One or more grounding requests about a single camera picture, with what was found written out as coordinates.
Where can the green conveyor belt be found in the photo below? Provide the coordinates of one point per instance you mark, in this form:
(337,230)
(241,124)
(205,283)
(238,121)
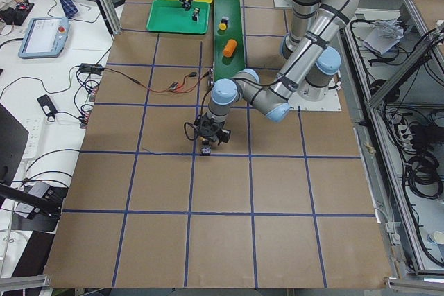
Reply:
(227,67)

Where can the blue teach pendant near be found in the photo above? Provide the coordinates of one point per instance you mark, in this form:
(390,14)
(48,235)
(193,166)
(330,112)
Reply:
(45,37)

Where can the small black controller board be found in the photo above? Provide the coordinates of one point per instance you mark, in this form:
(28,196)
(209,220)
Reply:
(96,69)

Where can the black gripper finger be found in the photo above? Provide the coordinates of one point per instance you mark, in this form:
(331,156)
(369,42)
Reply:
(187,5)

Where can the green plastic tray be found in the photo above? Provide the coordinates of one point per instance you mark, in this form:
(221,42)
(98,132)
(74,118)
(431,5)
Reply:
(168,16)

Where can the black power adapter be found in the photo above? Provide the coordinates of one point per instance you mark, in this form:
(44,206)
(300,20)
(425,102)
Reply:
(47,106)

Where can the white power strip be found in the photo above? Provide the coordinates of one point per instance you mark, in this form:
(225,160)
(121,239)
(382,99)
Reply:
(35,127)

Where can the yellow push button switch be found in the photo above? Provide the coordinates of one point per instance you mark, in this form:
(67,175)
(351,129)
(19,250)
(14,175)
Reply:
(223,24)

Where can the green push button switch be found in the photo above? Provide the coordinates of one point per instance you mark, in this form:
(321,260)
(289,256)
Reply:
(196,14)

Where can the crumpled white paper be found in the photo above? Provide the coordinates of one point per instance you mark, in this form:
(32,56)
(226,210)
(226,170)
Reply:
(384,36)

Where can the blue plaid cloth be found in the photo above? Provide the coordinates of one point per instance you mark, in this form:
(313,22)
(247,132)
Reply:
(69,8)

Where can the orange cylinder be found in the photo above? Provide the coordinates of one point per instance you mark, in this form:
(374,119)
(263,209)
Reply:
(229,48)

